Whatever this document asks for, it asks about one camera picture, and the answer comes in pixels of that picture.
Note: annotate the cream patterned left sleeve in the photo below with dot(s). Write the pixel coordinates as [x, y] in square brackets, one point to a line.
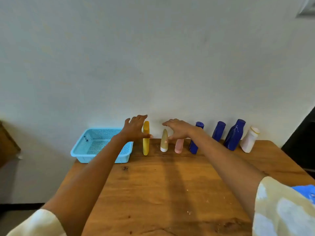
[39, 223]

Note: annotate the cream patterned sleeve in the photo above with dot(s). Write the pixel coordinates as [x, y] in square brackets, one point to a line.
[280, 211]
[39, 223]

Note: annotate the wide dark blue bottle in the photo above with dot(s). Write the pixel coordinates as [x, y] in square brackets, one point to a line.
[233, 136]

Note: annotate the grey wall light switch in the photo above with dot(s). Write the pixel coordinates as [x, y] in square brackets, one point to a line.
[307, 8]

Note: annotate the slim dark blue bottle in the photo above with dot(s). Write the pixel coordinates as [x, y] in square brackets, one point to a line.
[218, 131]
[193, 147]

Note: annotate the cream patterned right sleeve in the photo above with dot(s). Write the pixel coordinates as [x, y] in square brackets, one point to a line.
[280, 211]

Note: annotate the blue wet wipes pack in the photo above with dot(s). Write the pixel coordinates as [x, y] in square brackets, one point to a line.
[306, 191]

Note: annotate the wooden side desk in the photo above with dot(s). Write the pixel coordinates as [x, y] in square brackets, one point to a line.
[7, 147]

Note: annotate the wooden table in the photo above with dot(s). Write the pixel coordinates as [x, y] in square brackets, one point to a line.
[160, 194]

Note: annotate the person's left forearm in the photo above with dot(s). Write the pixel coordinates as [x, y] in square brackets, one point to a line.
[91, 179]

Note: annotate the person's left hand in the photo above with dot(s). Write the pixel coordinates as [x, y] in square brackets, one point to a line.
[134, 129]

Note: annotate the beige bottle with white cap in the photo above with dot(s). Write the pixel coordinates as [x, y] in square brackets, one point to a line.
[164, 145]

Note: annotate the yellow bottle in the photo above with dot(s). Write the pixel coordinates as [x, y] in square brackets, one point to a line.
[146, 147]

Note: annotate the pink bottle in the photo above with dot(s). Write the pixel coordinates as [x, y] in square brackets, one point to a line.
[179, 146]

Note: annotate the person's right hand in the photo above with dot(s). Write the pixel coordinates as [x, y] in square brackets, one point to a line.
[182, 130]

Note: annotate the light blue plastic basket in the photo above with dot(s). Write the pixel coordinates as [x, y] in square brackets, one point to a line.
[85, 147]

